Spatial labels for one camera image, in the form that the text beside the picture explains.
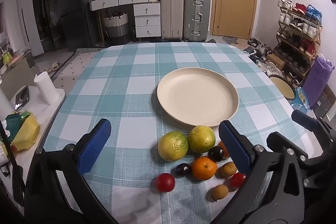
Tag orange mandarin back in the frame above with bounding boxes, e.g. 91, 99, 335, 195
218, 141, 230, 159

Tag orange mandarin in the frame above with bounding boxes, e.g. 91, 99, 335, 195
191, 156, 217, 181
218, 141, 230, 159

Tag brown longan back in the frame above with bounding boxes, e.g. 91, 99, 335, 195
220, 161, 237, 177

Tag brown longan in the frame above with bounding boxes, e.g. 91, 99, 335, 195
220, 161, 237, 177
211, 184, 228, 201

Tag dark plum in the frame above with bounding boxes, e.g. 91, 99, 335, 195
175, 163, 192, 176
208, 145, 224, 162

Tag red tomato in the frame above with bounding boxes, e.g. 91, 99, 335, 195
230, 172, 246, 189
155, 173, 175, 192

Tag yellow-green guava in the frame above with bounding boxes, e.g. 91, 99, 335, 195
187, 126, 216, 153
158, 131, 189, 162

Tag orange mandarin front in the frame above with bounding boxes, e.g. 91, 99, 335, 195
191, 156, 217, 181

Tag brown longan front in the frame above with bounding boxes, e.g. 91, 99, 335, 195
211, 184, 228, 201

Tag cream round plate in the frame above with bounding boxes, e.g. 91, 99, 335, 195
157, 68, 240, 127

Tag white side table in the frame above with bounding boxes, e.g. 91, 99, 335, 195
1, 86, 66, 190

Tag white paper towel roll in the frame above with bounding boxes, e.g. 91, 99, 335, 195
34, 72, 59, 105

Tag yellow snack bag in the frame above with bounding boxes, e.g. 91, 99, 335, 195
11, 112, 41, 152

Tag teal checkered tablecloth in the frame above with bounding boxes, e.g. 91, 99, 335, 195
43, 41, 324, 224

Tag round stool beige top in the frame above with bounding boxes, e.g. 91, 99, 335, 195
269, 75, 296, 101

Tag shoes on floor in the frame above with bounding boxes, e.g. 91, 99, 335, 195
243, 37, 273, 65

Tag purple plastic bag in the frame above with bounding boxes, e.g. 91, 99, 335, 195
303, 54, 335, 108

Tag woven laundry basket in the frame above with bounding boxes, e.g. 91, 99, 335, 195
103, 12, 130, 46

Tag metal shoe rack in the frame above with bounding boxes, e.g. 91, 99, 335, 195
274, 0, 323, 88

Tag silver grey suitcase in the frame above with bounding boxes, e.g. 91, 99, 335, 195
183, 0, 211, 42

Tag white drawer desk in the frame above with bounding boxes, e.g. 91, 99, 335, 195
89, 0, 161, 39

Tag beige suitcase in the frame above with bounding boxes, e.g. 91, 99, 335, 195
160, 0, 184, 40

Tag black refrigerator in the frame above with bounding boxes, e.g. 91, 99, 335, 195
58, 0, 100, 52

